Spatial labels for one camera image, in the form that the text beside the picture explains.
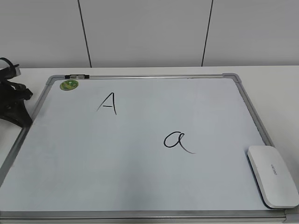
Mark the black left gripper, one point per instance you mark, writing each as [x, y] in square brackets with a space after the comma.
[12, 107]

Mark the white whiteboard eraser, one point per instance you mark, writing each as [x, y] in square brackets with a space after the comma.
[274, 179]

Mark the green round magnet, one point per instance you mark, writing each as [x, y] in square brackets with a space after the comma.
[69, 85]

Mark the black silver marker clip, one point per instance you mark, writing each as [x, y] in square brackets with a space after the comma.
[77, 76]

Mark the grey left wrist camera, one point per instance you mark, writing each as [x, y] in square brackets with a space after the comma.
[10, 72]

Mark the white whiteboard with aluminium frame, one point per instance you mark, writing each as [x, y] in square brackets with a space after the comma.
[138, 149]

